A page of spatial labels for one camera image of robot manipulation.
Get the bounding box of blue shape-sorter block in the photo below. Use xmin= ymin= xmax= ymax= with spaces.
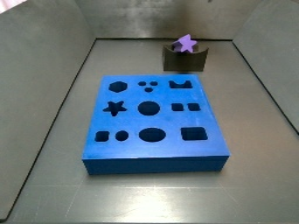
xmin=82 ymin=74 xmax=230 ymax=175

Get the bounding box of black curved fixture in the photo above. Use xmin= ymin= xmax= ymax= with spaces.
xmin=163 ymin=45 xmax=210 ymax=72

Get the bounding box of purple star-profile bar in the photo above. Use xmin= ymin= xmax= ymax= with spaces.
xmin=173 ymin=34 xmax=198 ymax=53

